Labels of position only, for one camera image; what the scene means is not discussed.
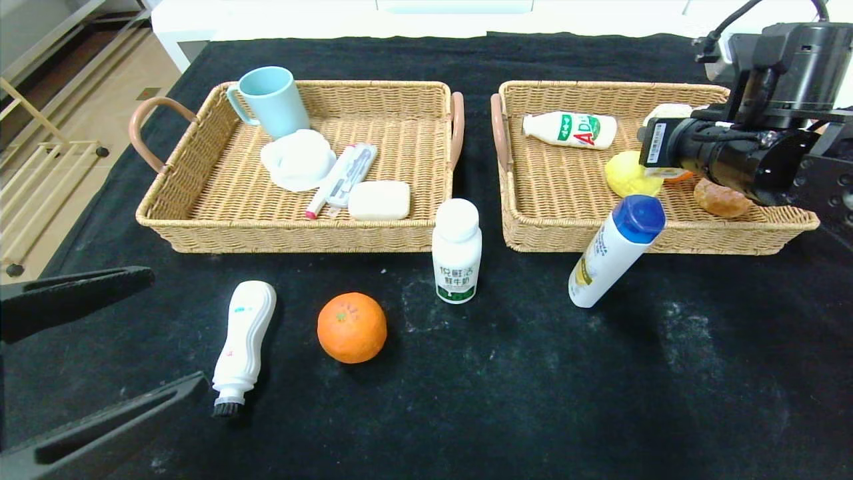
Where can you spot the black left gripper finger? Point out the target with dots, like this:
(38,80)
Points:
(73,300)
(133,426)

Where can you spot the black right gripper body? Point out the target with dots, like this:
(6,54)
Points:
(655,142)

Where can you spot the yellow lemon drink carton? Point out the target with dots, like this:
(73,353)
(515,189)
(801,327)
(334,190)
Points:
(670,111)

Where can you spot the yellow lemon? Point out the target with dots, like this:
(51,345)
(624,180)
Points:
(626,176)

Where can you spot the white tube with blue cap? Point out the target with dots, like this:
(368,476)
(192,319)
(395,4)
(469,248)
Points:
(606,260)

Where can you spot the white milk bottle green label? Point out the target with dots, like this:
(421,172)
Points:
(456,260)

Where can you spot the wicker basket with food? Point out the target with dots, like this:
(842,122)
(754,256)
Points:
(553,193)

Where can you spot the wicker basket with toiletries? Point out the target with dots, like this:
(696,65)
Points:
(413,145)

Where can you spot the orange with smooth skin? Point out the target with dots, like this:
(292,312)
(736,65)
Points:
(681,177)

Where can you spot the brown bread roll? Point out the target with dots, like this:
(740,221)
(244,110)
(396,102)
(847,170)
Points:
(723,200)

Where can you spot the white AD drink bottle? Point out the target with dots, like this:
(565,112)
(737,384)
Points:
(566,128)

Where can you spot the white shoe brush bottle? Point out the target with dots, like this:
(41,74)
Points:
(245,333)

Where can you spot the light wooden rolling rack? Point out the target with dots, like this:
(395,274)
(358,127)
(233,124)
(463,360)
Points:
(34,110)

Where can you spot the brass floor socket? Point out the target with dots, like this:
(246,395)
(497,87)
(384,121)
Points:
(149,94)

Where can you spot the orange with stem mark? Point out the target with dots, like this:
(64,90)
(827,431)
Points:
(352,328)

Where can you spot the white round dish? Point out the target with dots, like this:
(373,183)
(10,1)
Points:
(298,158)

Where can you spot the white pen with pink cap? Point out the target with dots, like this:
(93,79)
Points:
(328,188)

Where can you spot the white soap bar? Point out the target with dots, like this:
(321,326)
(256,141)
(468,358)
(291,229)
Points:
(378,200)

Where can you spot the light blue mug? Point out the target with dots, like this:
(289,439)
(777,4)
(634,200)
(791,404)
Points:
(274,98)

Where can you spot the white low table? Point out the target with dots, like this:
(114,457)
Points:
(333,26)

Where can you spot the grey metal shelf frame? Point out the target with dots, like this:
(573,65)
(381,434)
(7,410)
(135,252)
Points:
(66,36)

